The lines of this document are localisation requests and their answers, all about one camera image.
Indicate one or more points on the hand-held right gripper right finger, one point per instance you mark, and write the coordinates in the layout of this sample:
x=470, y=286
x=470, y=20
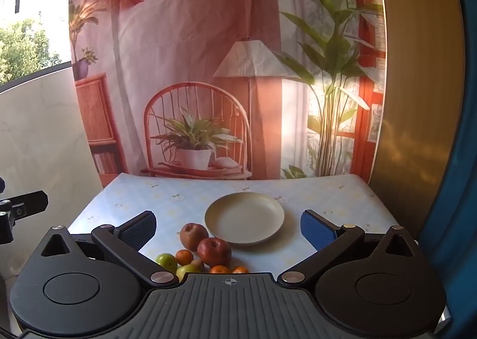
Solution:
x=316, y=231

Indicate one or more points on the small green fruit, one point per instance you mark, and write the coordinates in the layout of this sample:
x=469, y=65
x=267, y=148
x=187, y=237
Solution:
x=166, y=261

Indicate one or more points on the floral light blue tablecloth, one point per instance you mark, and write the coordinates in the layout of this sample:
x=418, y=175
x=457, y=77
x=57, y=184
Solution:
x=335, y=193

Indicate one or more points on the large green fruit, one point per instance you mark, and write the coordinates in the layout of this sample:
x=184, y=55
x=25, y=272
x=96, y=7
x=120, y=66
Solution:
x=186, y=272

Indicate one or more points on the white marble panel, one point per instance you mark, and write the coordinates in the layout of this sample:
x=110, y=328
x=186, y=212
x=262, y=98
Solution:
x=37, y=137

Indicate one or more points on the beige round plate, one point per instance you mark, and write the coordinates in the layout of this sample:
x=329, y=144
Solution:
x=244, y=218

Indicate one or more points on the red apple on table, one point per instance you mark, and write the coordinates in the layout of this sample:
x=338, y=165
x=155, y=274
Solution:
x=192, y=236

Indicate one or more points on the printed room backdrop cloth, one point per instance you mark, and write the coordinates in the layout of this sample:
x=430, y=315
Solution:
x=186, y=44

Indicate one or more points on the dark red apple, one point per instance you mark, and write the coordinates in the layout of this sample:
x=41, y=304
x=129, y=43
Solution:
x=214, y=251

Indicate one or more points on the blue curtain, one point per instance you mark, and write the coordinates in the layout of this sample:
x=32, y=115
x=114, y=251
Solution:
x=462, y=137

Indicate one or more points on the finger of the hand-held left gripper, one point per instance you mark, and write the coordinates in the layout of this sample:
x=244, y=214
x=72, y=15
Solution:
x=33, y=203

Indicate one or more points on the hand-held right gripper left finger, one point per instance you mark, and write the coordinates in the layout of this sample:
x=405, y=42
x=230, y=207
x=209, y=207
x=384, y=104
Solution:
x=139, y=229

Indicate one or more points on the green trees outside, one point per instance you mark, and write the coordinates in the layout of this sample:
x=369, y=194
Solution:
x=22, y=48

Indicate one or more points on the orange tangerine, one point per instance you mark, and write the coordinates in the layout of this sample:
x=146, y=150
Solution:
x=220, y=269
x=184, y=257
x=240, y=270

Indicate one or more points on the brown kiwi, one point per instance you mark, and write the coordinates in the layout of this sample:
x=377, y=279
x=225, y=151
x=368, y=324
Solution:
x=197, y=264

